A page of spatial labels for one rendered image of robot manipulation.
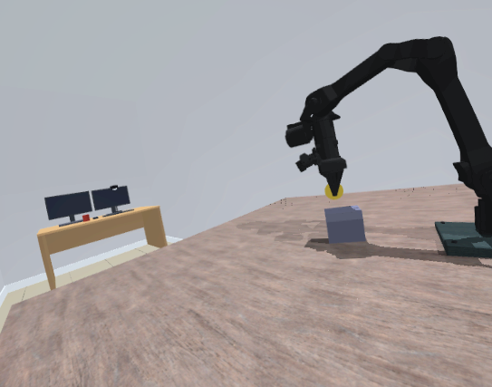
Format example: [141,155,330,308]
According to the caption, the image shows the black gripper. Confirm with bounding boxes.
[314,136,347,197]

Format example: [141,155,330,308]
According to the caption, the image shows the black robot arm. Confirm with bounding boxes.
[285,36,492,236]

